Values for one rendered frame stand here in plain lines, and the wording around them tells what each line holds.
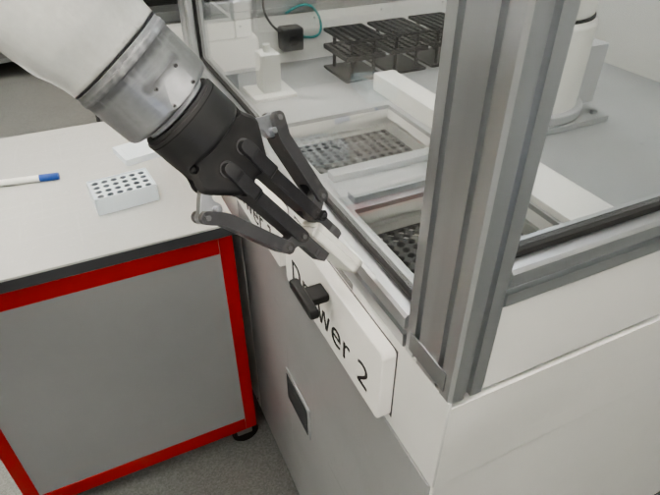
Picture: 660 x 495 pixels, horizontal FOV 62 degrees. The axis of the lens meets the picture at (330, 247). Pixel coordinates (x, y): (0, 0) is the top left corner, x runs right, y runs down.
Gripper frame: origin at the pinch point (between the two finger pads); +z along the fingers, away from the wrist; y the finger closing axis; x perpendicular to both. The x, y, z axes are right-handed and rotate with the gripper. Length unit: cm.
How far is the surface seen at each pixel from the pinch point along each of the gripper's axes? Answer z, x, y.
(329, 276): 8.7, 10.1, 0.4
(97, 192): -7, 73, 0
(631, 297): 22.1, -18.4, 11.3
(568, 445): 42.3, -8.0, -1.2
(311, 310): 8.3, 8.8, -4.6
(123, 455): 37, 87, -46
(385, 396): 17.0, 0.0, -8.9
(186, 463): 58, 93, -43
